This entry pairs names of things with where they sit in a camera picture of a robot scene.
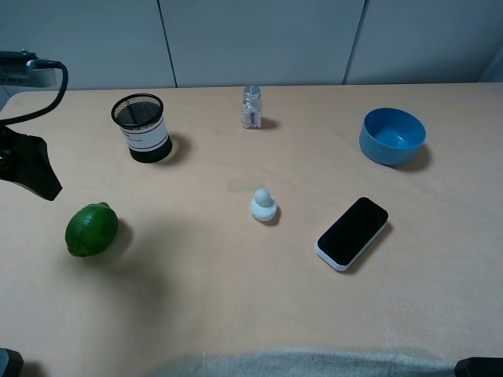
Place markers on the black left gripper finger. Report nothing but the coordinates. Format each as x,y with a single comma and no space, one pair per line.
25,162

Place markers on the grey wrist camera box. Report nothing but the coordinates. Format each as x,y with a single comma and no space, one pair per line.
23,68

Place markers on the green lime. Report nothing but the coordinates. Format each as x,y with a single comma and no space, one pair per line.
91,230

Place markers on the blue plastic bowl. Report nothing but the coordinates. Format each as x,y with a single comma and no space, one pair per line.
390,136

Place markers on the black smartphone in white case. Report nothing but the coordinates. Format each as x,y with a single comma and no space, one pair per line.
348,237

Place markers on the small white duck figurine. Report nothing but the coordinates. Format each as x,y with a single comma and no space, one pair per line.
263,207

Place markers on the black mesh pen holder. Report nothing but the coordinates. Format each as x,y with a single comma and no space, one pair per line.
140,119

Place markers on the black right base corner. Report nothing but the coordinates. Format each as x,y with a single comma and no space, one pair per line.
479,367

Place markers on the black left base corner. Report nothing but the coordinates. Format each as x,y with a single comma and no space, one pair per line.
11,363

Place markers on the clear bottle with metal cap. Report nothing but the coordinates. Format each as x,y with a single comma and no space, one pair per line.
251,108

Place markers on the black base corner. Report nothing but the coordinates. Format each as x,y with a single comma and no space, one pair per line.
11,363
479,367

